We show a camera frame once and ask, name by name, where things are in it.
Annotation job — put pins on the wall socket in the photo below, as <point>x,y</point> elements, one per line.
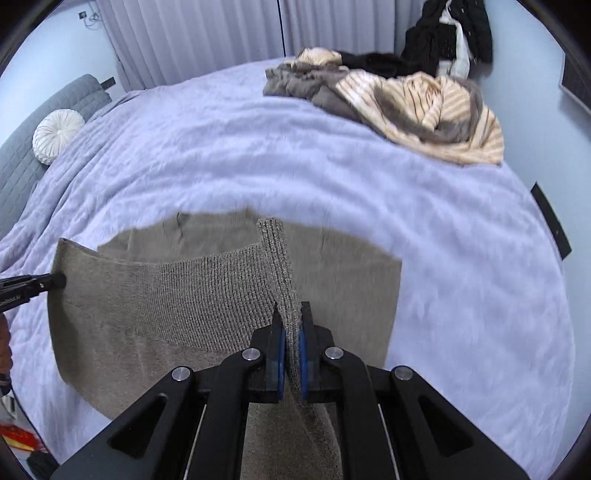
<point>87,16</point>

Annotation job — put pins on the round white pleated pillow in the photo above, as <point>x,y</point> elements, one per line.
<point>57,136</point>

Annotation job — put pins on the striped cream garment pile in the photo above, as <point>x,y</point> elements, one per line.
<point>300,85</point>

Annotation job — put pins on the pale grey curtain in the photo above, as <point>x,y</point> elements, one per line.
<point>198,37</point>

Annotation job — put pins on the beige striped cloth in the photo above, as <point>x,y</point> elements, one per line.
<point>461,134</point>

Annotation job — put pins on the red packet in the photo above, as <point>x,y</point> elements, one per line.
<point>18,431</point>

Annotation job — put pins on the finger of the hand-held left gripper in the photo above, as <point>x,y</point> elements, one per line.
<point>41,282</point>

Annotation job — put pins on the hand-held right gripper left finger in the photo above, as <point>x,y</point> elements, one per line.
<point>277,364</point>

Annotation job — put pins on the olive brown knit sweater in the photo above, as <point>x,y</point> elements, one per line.
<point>138,300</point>

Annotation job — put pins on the black object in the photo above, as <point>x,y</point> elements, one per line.
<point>44,464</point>

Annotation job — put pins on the black hanging clothes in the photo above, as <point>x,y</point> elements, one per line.
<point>475,27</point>

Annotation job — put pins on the black garment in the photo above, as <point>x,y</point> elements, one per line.
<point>374,62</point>

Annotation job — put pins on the lavender plush blanket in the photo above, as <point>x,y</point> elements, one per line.
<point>323,184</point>

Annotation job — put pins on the dark wall frame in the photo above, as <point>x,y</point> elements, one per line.
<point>577,83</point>

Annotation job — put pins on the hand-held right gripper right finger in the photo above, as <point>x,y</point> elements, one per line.
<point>303,369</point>

